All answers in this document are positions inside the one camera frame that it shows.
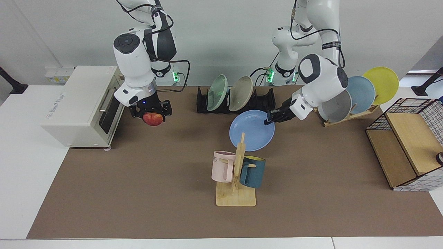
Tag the red yellow apple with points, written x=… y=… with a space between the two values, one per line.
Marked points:
x=153 y=119

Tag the black dish rack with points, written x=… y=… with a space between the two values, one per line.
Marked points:
x=263 y=102

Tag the beige plate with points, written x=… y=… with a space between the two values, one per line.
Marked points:
x=241 y=93

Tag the grey plate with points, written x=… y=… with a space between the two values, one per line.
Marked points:
x=337 y=109

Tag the wooden plate rack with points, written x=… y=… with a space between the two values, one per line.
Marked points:
x=341 y=119

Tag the pale green plate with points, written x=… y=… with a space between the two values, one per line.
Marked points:
x=217 y=93

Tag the light blue plate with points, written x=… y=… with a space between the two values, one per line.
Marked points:
x=361 y=93

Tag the yellow plate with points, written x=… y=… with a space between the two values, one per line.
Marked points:
x=382 y=84

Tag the dark teal cup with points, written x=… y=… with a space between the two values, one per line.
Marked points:
x=256 y=173

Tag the pale toaster oven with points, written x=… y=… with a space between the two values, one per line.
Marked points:
x=76 y=103

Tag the pink cup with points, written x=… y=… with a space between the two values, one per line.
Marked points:
x=219 y=169

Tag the brown table cloth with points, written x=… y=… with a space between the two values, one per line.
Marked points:
x=138 y=190

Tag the wooden cup stand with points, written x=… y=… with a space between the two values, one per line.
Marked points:
x=235 y=199

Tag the black clamp stand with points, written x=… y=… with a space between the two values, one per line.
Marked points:
x=424 y=88
x=14 y=88

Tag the white wall socket box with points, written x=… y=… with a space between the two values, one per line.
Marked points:
x=59 y=76

